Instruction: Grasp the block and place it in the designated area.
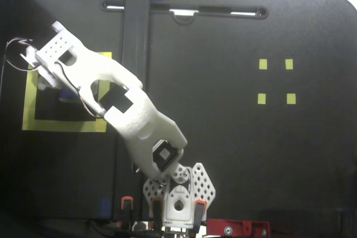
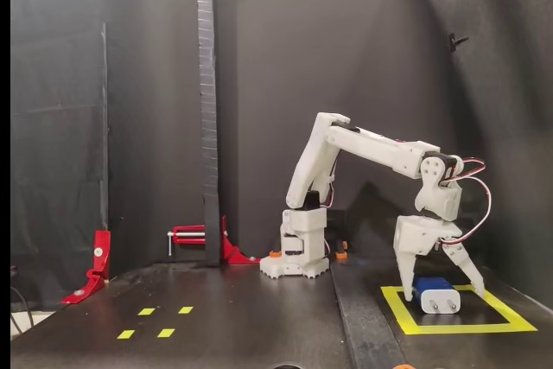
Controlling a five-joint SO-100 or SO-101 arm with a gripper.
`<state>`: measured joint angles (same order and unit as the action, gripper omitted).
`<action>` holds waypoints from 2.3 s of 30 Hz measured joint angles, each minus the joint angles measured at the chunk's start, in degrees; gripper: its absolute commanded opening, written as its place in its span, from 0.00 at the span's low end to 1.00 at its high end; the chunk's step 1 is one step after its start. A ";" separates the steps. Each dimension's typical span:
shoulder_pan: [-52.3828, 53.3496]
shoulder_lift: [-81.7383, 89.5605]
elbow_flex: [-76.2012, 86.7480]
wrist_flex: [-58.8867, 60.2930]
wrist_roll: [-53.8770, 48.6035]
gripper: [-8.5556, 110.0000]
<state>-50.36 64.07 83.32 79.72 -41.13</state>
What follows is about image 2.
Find black flat bar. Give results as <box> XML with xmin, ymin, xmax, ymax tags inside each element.
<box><xmin>330</xmin><ymin>258</ymin><xmax>405</xmax><ymax>369</ymax></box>

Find small black clip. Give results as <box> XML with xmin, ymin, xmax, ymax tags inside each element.
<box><xmin>447</xmin><ymin>31</ymin><xmax>470</xmax><ymax>53</ymax></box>

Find thin black cable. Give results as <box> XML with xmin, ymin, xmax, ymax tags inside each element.
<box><xmin>10</xmin><ymin>285</ymin><xmax>35</xmax><ymax>338</ymax></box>

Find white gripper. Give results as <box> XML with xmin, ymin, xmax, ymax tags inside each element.
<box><xmin>394</xmin><ymin>213</ymin><xmax>486</xmax><ymax>302</ymax></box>

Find black backdrop cloth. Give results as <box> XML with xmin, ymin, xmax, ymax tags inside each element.
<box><xmin>101</xmin><ymin>0</ymin><xmax>553</xmax><ymax>296</ymax></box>

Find red angled bracket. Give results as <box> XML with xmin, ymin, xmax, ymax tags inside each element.
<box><xmin>60</xmin><ymin>230</ymin><xmax>111</xmax><ymax>306</ymax></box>

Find blue white charger block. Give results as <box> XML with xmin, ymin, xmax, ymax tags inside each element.
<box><xmin>410</xmin><ymin>277</ymin><xmax>462</xmax><ymax>316</ymax></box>

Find black plastic sheet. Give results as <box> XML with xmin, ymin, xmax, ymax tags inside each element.
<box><xmin>10</xmin><ymin>0</ymin><xmax>109</xmax><ymax>314</ymax></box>

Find red screw clamp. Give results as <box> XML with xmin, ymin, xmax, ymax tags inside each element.
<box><xmin>167</xmin><ymin>215</ymin><xmax>263</xmax><ymax>266</ymax></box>

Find yellow tape square outline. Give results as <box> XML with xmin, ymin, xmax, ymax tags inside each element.
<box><xmin>379</xmin><ymin>284</ymin><xmax>539</xmax><ymax>336</ymax></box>

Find tall black camera post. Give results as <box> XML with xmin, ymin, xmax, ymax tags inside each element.
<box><xmin>194</xmin><ymin>0</ymin><xmax>239</xmax><ymax>268</ymax></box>

